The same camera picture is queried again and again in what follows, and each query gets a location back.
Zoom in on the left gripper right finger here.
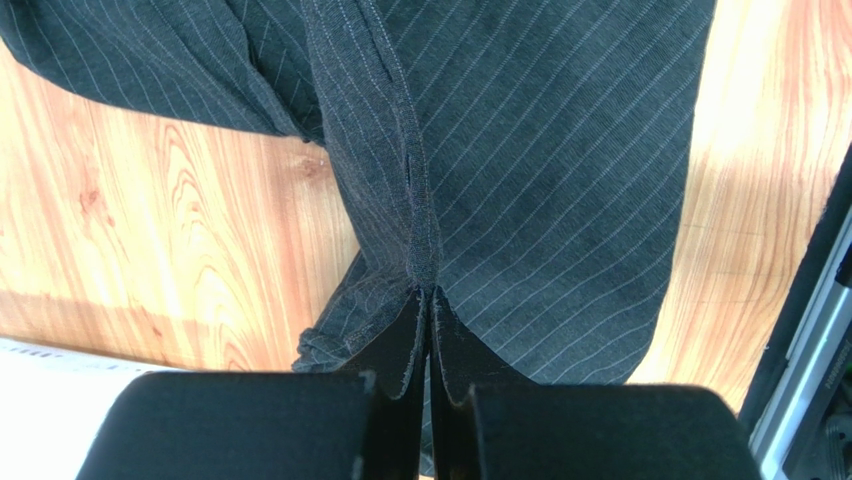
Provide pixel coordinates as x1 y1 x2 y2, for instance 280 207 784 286
430 289 760 479

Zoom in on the dark pinstriped long sleeve shirt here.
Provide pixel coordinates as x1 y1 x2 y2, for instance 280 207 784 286
1 1 715 385

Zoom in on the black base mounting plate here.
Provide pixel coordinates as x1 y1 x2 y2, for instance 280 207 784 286
739 151 851 434

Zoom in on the aluminium frame rail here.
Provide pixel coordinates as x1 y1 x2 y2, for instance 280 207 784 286
749 210 851 479

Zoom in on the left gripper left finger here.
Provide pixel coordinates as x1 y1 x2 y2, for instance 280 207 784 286
79 290 426 479

